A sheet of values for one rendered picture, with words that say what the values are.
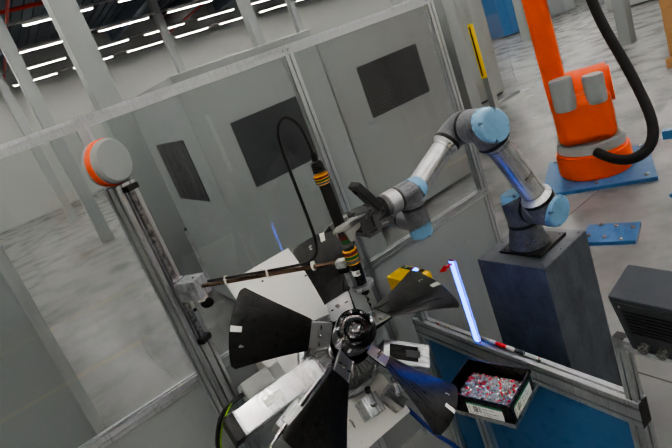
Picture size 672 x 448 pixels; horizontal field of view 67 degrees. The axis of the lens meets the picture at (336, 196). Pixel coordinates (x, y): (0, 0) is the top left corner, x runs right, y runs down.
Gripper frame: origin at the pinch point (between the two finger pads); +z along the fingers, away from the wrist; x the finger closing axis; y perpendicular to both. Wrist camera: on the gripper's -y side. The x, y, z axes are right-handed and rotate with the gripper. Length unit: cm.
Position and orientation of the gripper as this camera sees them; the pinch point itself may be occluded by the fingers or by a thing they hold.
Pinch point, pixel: (331, 229)
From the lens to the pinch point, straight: 145.5
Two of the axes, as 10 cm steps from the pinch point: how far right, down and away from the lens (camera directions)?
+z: -7.8, 4.2, -4.6
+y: 3.4, 9.1, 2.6
